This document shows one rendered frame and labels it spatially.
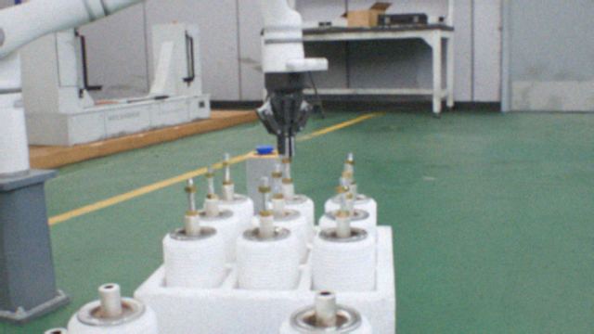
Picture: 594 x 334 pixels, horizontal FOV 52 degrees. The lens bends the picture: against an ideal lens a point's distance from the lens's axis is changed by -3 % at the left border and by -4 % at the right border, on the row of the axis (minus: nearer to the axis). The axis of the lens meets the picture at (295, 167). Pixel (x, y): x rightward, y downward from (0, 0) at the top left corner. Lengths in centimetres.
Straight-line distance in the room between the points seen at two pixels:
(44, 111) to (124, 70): 384
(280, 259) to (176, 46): 385
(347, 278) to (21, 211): 72
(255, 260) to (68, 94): 287
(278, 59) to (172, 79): 357
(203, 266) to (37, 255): 53
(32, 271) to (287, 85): 67
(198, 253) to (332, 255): 20
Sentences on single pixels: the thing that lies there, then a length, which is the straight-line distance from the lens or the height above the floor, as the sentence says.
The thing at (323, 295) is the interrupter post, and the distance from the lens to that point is 65.
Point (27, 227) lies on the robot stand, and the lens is 138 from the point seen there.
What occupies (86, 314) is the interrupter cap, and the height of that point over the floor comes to 25.
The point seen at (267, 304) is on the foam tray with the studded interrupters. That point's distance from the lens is 92.
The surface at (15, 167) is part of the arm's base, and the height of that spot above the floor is 32.
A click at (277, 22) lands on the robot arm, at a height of 58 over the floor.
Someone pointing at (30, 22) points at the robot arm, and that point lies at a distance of 134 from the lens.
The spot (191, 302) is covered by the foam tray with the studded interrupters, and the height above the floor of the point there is 17.
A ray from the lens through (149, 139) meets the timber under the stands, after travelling 406.
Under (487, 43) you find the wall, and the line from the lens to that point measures 587.
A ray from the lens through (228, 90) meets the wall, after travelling 673.
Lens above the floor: 52
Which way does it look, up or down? 10 degrees down
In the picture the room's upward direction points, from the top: 2 degrees counter-clockwise
